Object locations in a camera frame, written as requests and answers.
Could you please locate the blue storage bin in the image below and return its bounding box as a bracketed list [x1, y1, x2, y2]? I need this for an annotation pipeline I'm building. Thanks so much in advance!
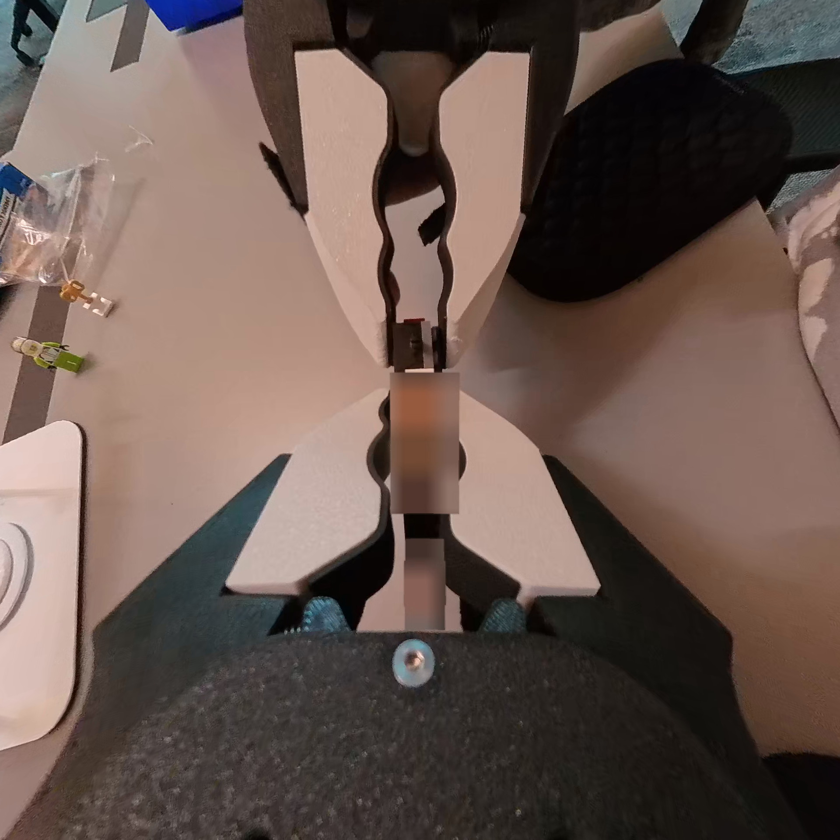
[145, 0, 245, 35]

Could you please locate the small gold trophy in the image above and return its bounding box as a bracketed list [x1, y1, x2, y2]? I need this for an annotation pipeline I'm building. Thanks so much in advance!
[59, 276, 118, 317]

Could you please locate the white book stand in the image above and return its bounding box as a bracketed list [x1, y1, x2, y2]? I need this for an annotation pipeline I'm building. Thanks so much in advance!
[0, 420, 88, 752]

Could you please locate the orange white lego car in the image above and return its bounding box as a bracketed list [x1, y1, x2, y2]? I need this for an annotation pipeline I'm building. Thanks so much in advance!
[390, 315, 460, 542]

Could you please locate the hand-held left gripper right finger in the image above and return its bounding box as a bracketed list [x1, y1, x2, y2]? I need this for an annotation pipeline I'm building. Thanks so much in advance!
[447, 420, 602, 611]

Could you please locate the clear plastic bag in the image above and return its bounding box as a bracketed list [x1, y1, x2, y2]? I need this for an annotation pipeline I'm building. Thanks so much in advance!
[0, 155, 116, 283]

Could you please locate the blue cardboard box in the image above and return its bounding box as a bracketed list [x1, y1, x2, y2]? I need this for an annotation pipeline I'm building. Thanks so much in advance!
[0, 184, 34, 257]

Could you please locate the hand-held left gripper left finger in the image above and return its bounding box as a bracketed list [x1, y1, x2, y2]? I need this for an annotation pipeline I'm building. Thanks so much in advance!
[226, 392, 395, 607]

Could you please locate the green minifigure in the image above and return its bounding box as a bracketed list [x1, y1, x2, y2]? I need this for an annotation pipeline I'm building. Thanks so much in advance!
[11, 335, 88, 376]

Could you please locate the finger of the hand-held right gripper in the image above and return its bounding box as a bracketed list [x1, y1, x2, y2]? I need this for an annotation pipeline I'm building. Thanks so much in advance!
[440, 46, 532, 366]
[292, 46, 401, 368]

